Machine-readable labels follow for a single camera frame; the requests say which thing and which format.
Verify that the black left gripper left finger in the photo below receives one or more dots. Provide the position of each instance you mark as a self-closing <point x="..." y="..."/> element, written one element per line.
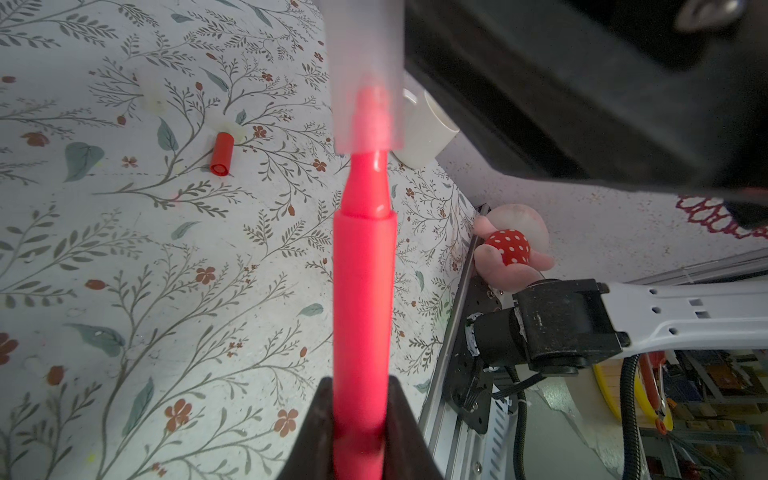
<point x="311" y="454"/>

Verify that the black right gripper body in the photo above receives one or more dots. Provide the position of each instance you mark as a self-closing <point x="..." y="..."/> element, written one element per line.
<point x="652" y="96"/>

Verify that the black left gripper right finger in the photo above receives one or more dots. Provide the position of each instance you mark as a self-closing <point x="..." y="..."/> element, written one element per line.
<point x="407" y="456"/>

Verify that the pink highlighter pen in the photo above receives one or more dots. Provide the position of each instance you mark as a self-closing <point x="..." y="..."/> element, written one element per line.
<point x="364" y="237"/>

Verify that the translucent white pen cap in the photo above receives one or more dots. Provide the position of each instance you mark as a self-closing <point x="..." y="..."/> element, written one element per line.
<point x="365" y="55"/>

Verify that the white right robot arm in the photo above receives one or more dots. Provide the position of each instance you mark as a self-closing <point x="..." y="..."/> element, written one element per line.
<point x="558" y="327"/>

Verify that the red pen cap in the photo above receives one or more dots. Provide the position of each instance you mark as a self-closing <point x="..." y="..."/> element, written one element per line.
<point x="222" y="154"/>

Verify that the pink plush toy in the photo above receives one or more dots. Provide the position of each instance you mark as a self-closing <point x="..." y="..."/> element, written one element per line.
<point x="513" y="254"/>

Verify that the white ceramic mug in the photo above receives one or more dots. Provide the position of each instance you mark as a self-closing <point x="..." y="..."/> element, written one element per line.
<point x="427" y="130"/>

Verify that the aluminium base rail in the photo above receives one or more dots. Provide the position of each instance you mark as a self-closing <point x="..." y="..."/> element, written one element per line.
<point x="469" y="433"/>

